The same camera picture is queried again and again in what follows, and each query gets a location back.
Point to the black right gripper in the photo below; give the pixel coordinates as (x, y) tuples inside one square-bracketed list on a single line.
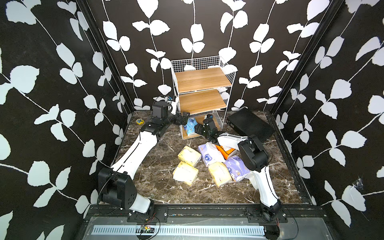
[(199, 128)]

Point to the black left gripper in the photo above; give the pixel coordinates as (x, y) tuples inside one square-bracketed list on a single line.
[(184, 118)]

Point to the light blue tissue pack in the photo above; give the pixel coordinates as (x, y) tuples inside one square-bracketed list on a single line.
[(190, 126)]

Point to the purple tissue pack front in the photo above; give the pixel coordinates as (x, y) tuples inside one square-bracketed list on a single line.
[(210, 154)]

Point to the purple tissue pack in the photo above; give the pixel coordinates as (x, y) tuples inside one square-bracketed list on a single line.
[(210, 154), (237, 168)]

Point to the orange tissue pack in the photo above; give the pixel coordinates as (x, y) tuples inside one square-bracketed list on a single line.
[(226, 151)]

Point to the green floral tissue pack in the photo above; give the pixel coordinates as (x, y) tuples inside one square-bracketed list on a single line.
[(189, 156)]

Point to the yellow tissue pack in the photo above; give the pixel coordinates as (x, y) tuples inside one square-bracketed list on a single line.
[(185, 173), (220, 174)]

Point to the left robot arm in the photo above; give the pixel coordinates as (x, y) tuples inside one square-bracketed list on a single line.
[(116, 186)]

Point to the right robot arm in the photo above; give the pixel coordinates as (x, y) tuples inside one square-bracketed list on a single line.
[(255, 158)]

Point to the small circuit board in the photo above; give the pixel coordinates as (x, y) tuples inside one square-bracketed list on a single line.
[(144, 229)]

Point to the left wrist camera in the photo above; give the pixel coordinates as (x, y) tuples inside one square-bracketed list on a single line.
[(172, 101)]

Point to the white wire wooden shelf rack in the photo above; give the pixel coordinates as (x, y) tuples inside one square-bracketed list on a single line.
[(204, 86)]

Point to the white ribbed cable duct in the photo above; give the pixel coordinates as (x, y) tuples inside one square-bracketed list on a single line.
[(185, 230)]

